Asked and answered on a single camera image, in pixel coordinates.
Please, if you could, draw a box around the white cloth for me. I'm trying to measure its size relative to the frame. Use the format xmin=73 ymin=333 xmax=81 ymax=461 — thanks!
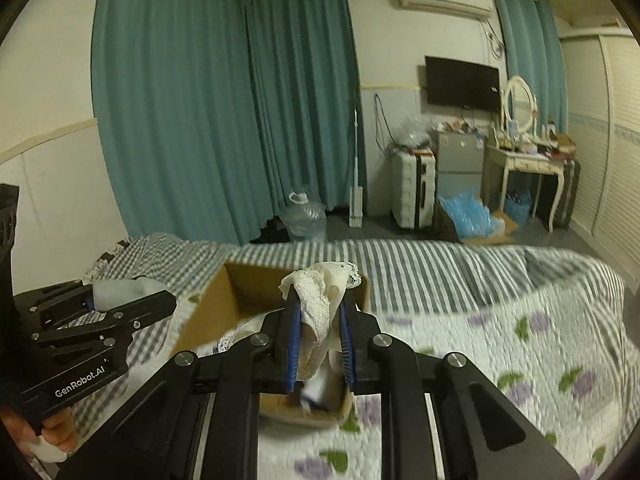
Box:
xmin=92 ymin=276 xmax=167 ymax=312

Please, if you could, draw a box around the cream lace cloth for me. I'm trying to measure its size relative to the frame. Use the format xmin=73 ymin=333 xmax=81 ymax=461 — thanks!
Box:
xmin=279 ymin=261 xmax=361 ymax=382

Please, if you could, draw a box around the person's left hand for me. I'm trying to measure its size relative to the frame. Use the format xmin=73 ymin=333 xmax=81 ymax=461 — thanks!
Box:
xmin=1 ymin=405 xmax=78 ymax=457

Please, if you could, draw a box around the grey checked bed sheet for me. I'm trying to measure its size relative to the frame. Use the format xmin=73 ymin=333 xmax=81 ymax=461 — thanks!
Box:
xmin=84 ymin=234 xmax=639 ymax=448

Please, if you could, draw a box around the floral quilted white blanket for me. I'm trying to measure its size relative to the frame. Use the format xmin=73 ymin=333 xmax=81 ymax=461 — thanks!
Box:
xmin=171 ymin=268 xmax=639 ymax=479

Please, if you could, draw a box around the brown cardboard box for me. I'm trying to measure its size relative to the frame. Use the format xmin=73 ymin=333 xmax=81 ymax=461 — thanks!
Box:
xmin=172 ymin=262 xmax=352 ymax=427

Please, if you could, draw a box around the floor cardboard box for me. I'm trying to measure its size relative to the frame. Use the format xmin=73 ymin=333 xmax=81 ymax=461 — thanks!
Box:
xmin=434 ymin=198 xmax=518 ymax=246

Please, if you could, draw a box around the blue plastic bags pile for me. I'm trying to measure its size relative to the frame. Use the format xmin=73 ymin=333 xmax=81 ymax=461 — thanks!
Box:
xmin=438 ymin=193 xmax=506 ymax=240

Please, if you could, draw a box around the clear water jug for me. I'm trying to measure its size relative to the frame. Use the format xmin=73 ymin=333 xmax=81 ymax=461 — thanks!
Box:
xmin=280 ymin=188 xmax=326 ymax=243

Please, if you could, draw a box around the white flat mop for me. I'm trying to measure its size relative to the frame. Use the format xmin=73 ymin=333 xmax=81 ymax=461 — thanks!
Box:
xmin=348 ymin=92 xmax=363 ymax=229

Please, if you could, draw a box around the blue laundry basket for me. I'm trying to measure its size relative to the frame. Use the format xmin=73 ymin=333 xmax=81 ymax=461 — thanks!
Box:
xmin=503 ymin=190 xmax=532 ymax=228

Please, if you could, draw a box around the large teal curtain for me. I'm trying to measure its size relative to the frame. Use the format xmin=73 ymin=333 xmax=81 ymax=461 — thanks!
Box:
xmin=91 ymin=0 xmax=274 ymax=244

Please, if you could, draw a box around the white hard suitcase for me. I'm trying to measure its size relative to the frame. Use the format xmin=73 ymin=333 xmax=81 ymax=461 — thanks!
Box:
xmin=390 ymin=151 xmax=436 ymax=230

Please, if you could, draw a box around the white dressing table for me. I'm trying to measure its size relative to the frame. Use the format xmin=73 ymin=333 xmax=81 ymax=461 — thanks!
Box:
xmin=482 ymin=142 xmax=566 ymax=233

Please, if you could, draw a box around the silver mini fridge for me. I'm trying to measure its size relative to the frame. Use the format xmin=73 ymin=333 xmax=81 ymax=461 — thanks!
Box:
xmin=432 ymin=131 xmax=485 ymax=198

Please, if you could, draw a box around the dark suitcase by wardrobe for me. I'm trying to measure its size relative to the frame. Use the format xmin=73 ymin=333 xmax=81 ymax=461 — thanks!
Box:
xmin=553 ymin=159 xmax=582 ymax=229

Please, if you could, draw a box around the clear plastic bag pile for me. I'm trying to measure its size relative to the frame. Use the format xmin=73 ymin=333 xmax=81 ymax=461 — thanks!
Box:
xmin=397 ymin=115 xmax=436 ymax=150

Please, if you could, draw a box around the teal corner curtain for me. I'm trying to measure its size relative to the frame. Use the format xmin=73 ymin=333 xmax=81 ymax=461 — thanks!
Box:
xmin=241 ymin=0 xmax=366 ymax=209

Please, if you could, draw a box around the white oval vanity mirror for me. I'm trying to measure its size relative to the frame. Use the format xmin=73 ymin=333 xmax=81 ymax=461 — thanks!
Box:
xmin=501 ymin=76 xmax=538 ymax=136

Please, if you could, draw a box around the white louvered wardrobe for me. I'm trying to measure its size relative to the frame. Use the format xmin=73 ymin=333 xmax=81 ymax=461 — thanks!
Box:
xmin=561 ymin=27 xmax=639 ymax=282

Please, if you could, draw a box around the teal window curtain right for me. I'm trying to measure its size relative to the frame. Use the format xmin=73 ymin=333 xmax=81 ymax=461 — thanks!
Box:
xmin=494 ymin=0 xmax=567 ymax=133

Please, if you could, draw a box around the black wall television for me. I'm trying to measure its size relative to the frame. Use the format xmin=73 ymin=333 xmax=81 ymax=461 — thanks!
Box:
xmin=425 ymin=56 xmax=501 ymax=113

